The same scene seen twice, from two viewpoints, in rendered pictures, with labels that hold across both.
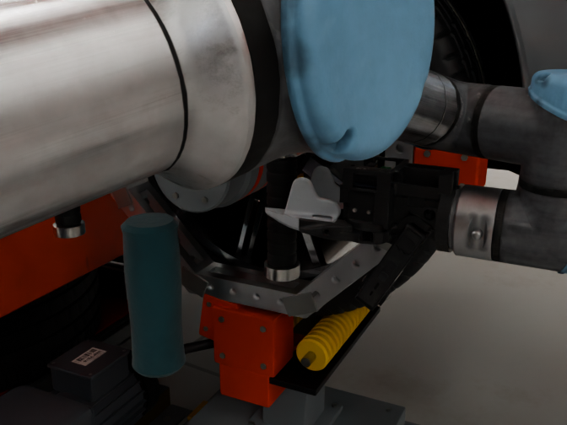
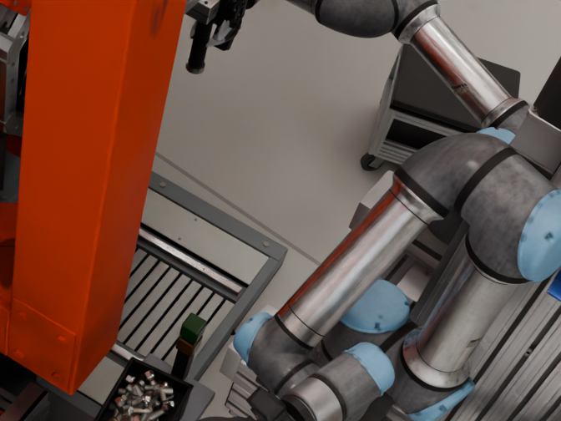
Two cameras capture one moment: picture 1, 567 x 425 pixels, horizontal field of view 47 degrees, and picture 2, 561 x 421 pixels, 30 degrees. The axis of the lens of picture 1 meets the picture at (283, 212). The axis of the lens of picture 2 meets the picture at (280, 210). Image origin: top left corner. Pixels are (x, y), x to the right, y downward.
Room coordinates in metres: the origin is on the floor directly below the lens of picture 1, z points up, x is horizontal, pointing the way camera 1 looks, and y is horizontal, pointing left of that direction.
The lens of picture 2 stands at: (0.85, 1.86, 2.38)
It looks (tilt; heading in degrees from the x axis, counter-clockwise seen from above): 47 degrees down; 257
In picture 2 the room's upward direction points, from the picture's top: 20 degrees clockwise
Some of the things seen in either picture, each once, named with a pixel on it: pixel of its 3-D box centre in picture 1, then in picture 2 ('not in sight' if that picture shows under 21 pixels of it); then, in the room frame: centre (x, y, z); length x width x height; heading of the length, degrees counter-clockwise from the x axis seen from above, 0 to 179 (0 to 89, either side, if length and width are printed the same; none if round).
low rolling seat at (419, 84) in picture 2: not in sight; (442, 120); (-0.12, -0.64, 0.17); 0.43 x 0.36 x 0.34; 169
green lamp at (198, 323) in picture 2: not in sight; (193, 327); (0.66, 0.65, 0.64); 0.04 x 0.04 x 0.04; 64
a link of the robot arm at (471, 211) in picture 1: (474, 223); not in sight; (0.64, -0.20, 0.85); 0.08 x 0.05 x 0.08; 154
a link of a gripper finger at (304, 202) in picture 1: (300, 201); (219, 31); (0.70, -0.02, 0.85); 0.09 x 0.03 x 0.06; 73
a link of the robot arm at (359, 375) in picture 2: not in sight; (350, 382); (0.50, 1.10, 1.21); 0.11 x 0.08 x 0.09; 44
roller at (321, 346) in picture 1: (338, 324); not in sight; (1.06, -0.10, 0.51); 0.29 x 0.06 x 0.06; 154
